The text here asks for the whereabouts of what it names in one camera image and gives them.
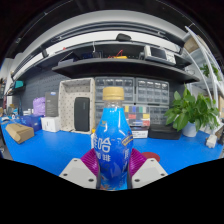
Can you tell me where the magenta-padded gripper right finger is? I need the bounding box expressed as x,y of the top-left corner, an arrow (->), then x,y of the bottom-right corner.
128,148 -> 168,190

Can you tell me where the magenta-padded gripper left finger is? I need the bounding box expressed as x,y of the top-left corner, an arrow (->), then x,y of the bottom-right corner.
59,148 -> 101,190

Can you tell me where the blue drink bottle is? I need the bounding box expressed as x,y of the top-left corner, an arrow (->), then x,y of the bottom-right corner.
90,86 -> 135,192

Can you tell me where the black box with white label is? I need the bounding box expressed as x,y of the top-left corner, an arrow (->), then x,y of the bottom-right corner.
131,128 -> 149,139

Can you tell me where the black flat case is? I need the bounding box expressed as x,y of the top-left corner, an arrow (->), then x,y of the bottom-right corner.
148,123 -> 183,140

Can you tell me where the colourful parts organizer box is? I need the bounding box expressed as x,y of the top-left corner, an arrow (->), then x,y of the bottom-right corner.
124,104 -> 151,128

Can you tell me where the black speaker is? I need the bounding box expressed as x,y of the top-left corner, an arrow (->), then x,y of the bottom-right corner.
73,96 -> 91,132

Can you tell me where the blue box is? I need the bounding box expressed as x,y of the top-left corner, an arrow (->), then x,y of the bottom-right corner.
20,114 -> 44,132

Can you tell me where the white power adapter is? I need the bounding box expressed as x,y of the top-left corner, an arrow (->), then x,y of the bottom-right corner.
205,134 -> 218,149

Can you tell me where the brown cardboard box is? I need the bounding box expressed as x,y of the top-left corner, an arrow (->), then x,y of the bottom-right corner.
4,123 -> 35,145

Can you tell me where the potted green plant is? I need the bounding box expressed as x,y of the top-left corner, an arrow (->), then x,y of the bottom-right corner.
164,84 -> 221,138

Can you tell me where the beige dotted open box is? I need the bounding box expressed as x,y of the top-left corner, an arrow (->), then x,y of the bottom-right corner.
58,77 -> 97,134

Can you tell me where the dark grey box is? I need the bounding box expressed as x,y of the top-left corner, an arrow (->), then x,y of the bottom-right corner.
44,91 -> 60,118

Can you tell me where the purple bag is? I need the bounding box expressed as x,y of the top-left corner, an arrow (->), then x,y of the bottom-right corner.
32,96 -> 47,117

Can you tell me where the white oscilloscope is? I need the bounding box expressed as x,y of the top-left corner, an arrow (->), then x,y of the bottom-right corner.
143,44 -> 177,66

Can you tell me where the yellow tool with red leads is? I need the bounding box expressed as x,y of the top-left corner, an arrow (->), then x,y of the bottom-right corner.
107,49 -> 128,60

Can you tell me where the white shelf unit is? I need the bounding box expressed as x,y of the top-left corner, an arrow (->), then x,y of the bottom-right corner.
183,25 -> 224,134

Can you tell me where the black rounded device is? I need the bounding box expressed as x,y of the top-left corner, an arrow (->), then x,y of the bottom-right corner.
115,32 -> 132,43

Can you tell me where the black wall shelf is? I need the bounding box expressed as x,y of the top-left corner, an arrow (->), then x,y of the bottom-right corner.
13,39 -> 201,84

